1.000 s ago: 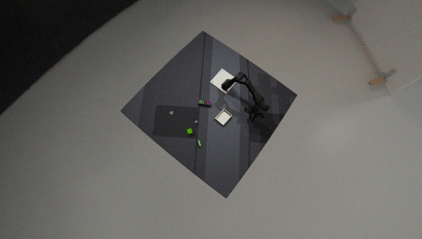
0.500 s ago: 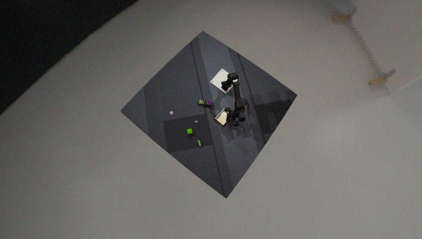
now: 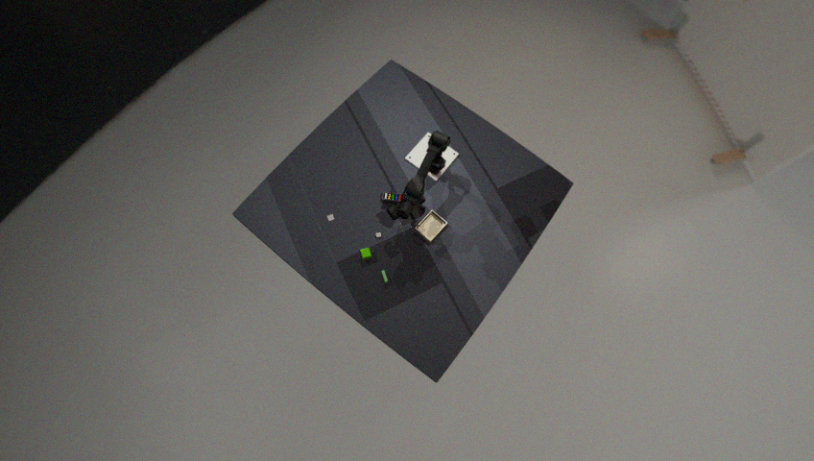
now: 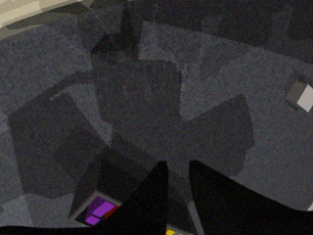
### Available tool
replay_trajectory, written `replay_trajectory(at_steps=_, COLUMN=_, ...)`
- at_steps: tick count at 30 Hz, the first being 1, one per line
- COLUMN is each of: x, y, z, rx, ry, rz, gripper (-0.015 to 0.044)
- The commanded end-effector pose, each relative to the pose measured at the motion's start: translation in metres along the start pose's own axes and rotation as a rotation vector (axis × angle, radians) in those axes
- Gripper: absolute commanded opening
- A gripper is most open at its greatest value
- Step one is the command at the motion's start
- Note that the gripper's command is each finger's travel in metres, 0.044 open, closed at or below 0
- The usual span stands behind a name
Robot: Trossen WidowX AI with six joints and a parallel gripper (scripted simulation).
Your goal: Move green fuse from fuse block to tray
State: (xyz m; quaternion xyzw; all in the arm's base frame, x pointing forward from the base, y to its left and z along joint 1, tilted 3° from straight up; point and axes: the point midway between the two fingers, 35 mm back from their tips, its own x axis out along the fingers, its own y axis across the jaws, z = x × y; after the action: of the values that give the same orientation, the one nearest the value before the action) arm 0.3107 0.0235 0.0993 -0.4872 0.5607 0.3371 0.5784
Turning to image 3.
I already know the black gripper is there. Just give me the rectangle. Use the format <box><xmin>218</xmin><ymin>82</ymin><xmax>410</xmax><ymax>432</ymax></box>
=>
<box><xmin>387</xmin><ymin>196</ymin><xmax>425</xmax><ymax>220</ymax></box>

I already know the beige open tray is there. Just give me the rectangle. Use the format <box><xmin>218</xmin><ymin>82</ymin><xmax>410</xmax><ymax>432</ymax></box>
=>
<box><xmin>414</xmin><ymin>209</ymin><xmax>447</xmax><ymax>243</ymax></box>

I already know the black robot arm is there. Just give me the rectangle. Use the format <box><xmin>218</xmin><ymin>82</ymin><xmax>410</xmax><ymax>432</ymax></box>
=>
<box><xmin>396</xmin><ymin>130</ymin><xmax>450</xmax><ymax>220</ymax></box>

